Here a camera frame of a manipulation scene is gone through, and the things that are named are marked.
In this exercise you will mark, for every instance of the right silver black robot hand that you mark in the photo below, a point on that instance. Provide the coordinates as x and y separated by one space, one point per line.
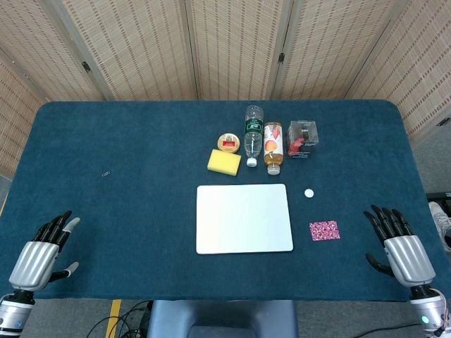
408 257

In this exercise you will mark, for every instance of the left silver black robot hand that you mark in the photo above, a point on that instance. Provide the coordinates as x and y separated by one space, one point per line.
33 260

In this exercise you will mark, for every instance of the pink patterned packet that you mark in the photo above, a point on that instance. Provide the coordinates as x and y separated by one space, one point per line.
325 230

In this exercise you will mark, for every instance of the small white round disc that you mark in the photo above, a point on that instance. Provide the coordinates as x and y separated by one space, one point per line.
309 193

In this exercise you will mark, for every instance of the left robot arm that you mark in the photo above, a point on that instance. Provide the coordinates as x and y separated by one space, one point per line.
14 311

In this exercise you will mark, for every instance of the white rectangular board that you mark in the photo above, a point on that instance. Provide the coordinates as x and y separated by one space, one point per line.
244 218

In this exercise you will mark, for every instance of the white sneaker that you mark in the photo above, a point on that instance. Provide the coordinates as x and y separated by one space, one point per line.
438 220

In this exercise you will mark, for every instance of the black floor object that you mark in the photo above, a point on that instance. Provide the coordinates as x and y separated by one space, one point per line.
440 196

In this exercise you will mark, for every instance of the yellow floor tape strip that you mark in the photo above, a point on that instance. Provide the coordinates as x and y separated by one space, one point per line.
113 317

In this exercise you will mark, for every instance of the blue table cloth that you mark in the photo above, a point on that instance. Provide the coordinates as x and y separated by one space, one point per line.
141 218

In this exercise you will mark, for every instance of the clear box black red contents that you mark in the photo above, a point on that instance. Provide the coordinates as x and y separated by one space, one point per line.
303 139

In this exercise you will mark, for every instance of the juice bottle peach label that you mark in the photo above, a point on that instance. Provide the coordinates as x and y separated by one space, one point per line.
273 148

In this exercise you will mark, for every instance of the clear water bottle green label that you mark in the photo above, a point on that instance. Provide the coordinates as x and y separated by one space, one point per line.
253 137

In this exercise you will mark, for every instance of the blue grey robot torso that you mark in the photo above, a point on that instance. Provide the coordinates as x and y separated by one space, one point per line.
222 317

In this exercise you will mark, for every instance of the black screen hinge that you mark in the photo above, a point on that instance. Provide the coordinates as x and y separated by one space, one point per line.
281 57
85 65

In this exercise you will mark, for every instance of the yellow sponge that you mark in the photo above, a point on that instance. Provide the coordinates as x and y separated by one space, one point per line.
224 162

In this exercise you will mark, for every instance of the round gold tin red label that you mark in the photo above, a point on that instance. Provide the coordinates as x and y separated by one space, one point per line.
229 142

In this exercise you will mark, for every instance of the woven bamboo folding screen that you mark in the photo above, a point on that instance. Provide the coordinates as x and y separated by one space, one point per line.
232 45

